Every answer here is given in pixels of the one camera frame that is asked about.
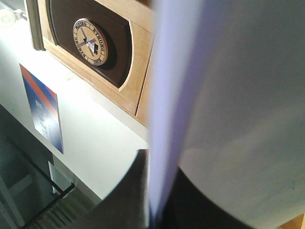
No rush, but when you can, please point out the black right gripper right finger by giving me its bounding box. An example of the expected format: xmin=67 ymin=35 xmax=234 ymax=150
xmin=159 ymin=168 xmax=251 ymax=229

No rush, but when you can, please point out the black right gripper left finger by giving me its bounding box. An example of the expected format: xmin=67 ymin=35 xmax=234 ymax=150
xmin=68 ymin=149 xmax=149 ymax=229

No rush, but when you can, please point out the white paper sheet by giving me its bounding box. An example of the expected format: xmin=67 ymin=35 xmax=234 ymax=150
xmin=148 ymin=0 xmax=305 ymax=229

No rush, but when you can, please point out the blue red card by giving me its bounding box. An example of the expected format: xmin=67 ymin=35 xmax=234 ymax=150
xmin=20 ymin=65 xmax=64 ymax=154

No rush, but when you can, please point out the round emblem wooden plaque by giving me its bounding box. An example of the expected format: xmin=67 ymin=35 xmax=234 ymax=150
xmin=24 ymin=0 xmax=154 ymax=125

